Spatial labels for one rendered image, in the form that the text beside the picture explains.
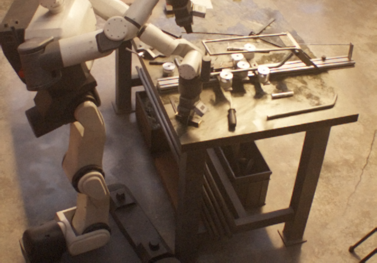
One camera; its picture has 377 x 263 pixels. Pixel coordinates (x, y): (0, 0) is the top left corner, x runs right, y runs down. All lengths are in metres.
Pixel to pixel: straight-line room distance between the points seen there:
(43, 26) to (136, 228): 1.25
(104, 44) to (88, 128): 0.52
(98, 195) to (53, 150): 1.11
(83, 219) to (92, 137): 0.49
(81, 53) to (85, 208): 0.94
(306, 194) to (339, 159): 0.80
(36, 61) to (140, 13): 0.36
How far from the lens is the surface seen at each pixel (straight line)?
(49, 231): 2.92
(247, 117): 2.66
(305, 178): 3.08
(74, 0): 2.31
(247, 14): 3.33
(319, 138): 2.94
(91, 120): 2.51
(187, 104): 2.52
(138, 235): 3.11
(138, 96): 3.91
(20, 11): 2.35
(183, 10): 2.23
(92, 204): 2.85
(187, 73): 2.42
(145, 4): 2.13
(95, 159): 2.69
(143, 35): 2.43
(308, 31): 5.03
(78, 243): 2.92
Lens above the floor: 2.53
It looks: 39 degrees down
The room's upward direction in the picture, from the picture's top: 4 degrees clockwise
